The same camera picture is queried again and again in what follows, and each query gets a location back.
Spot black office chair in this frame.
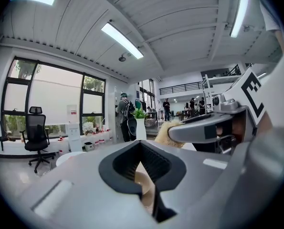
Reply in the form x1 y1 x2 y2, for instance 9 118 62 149
19 106 56 174

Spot clear water jug red label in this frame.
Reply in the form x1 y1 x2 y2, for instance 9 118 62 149
103 130 114 144
57 137 70 155
94 137 106 149

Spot long ceiling strip light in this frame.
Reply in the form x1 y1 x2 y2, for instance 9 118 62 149
229 0 251 38
100 21 145 60

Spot white tall vase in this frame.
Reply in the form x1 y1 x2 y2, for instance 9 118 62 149
135 118 147 141

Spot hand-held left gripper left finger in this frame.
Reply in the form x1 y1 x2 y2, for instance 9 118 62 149
16 139 161 229

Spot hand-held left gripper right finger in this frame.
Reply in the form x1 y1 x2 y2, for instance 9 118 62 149
140 139 232 229

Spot white flower bunch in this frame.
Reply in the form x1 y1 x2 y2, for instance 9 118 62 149
82 121 97 135

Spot person's grey shirt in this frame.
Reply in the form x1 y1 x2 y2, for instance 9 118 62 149
258 0 284 128

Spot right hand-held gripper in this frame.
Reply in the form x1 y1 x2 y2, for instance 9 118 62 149
168 67 267 145

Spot green leafy plant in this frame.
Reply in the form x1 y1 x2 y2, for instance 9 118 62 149
131 108 146 119

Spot brown bowl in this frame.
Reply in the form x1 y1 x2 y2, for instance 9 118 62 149
134 171 155 208

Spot black framed window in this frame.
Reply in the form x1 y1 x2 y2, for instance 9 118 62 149
0 56 106 140

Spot person's right hand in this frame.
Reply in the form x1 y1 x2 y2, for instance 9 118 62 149
216 116 248 138

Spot person's right forearm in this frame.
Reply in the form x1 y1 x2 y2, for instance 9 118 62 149
256 111 276 135

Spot grey metal lockers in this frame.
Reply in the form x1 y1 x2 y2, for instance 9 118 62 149
113 91 123 143

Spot black balcony railing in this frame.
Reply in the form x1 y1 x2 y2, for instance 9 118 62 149
158 81 203 95

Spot tan scrubbing sponge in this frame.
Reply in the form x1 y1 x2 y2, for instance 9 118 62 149
154 121 186 149

